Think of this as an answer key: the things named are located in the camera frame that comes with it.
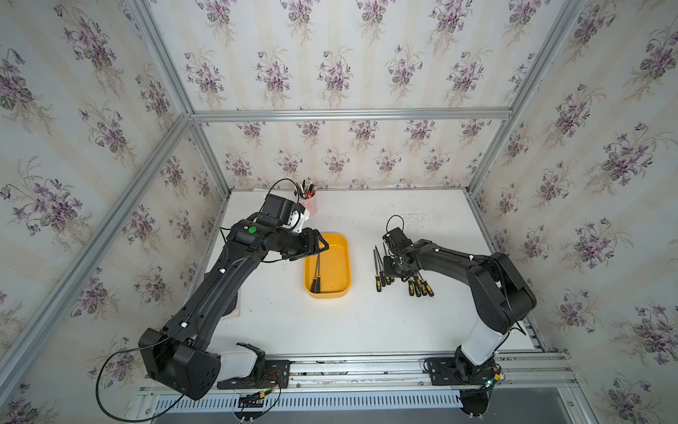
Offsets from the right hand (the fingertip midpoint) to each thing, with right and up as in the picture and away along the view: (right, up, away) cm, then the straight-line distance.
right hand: (392, 274), depth 94 cm
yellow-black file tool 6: (+12, -4, -4) cm, 13 cm away
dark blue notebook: (-54, -8, -12) cm, 56 cm away
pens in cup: (-32, +31, +12) cm, 47 cm away
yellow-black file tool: (-28, -1, -3) cm, 28 cm away
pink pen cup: (-31, +26, +11) cm, 42 cm away
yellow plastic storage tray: (-21, +2, -1) cm, 21 cm away
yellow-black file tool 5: (+6, -2, -4) cm, 7 cm away
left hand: (-23, +12, -22) cm, 35 cm away
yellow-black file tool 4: (-2, -1, -4) cm, 4 cm away
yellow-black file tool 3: (-6, 0, -1) cm, 6 cm away
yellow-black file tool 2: (-27, -1, -1) cm, 27 cm away
